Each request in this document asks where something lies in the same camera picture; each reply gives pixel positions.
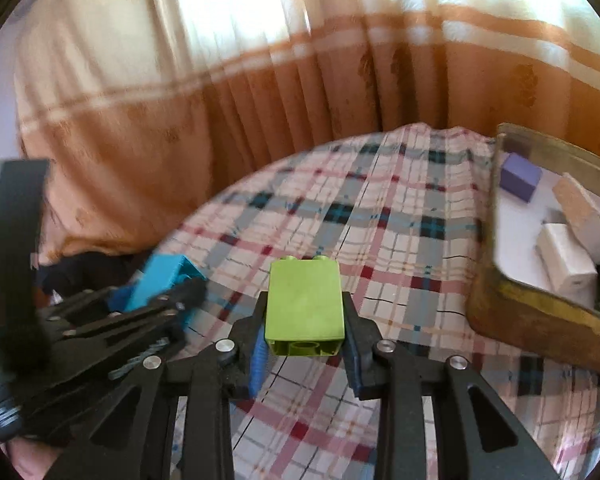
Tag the cork pattern white box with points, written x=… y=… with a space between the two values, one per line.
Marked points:
x=581 y=213

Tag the blue toy brick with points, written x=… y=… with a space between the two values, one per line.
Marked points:
x=155 y=284

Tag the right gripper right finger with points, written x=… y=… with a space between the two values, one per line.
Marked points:
x=477 y=435

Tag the green toy brick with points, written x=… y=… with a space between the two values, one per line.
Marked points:
x=304 y=309

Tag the purple foam block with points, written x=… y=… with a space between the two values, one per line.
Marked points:
x=519 y=177

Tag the white charger adapter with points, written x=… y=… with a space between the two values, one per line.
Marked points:
x=569 y=268

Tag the gold metal tin tray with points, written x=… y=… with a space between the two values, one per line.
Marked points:
x=537 y=285

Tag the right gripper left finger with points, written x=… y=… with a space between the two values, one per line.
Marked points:
x=130 y=436

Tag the orange cream curtain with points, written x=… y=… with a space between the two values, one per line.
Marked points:
x=147 y=108

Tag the plaid tablecloth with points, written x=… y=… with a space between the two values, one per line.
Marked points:
x=402 y=213

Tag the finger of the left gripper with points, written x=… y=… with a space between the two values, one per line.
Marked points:
x=85 y=316

